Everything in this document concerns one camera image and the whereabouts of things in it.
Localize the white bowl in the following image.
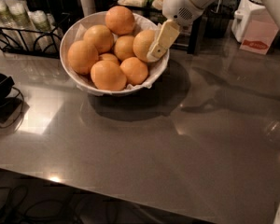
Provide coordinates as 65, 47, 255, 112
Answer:
60, 11, 170, 96

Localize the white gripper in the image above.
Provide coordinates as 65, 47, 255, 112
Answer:
147, 0, 203, 63

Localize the plastic cup stack left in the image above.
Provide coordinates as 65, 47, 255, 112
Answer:
0, 0, 16, 29

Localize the black pan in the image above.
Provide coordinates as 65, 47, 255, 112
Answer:
0, 72, 16, 110

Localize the black wire rack left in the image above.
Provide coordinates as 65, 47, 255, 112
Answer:
0, 13, 70, 59

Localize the black shelf rack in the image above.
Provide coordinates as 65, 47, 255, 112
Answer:
128, 1, 205, 54

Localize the white paper bowl liner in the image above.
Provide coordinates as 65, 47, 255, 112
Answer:
73, 12, 166, 91

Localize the black wire basket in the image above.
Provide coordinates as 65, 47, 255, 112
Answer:
204, 0, 235, 38

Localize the orange top back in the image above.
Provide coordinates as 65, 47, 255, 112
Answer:
105, 6, 135, 35

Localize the red white card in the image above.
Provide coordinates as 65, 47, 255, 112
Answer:
240, 21, 278, 55

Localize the white appliance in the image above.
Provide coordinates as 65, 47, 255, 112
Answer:
231, 0, 274, 42

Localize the small orange middle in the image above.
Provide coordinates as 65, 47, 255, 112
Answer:
99, 53, 120, 65

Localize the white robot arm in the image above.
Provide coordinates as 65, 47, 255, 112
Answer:
147, 0, 280, 62

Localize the plastic cup stack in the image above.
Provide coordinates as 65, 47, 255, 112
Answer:
9, 3, 34, 50
0, 0, 16, 29
28, 10, 57, 54

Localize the plastic cup stack middle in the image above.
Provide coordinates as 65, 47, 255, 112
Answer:
9, 3, 34, 50

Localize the plastic cup stack right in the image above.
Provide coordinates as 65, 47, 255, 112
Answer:
28, 10, 57, 54

